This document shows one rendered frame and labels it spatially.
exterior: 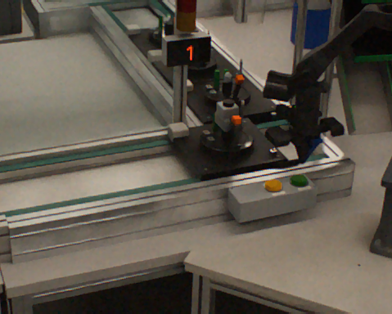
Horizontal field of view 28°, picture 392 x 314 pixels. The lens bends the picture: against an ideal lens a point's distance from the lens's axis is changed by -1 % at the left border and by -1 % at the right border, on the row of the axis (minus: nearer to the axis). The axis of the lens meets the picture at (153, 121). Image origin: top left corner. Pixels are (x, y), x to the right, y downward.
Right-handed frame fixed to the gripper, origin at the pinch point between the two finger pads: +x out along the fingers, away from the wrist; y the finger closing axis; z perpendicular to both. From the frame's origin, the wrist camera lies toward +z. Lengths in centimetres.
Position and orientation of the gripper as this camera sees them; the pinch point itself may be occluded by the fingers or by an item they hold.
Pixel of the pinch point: (303, 150)
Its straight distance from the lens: 193.5
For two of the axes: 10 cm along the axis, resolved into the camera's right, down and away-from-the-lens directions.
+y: -9.4, 1.6, -3.0
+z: -3.4, -4.4, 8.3
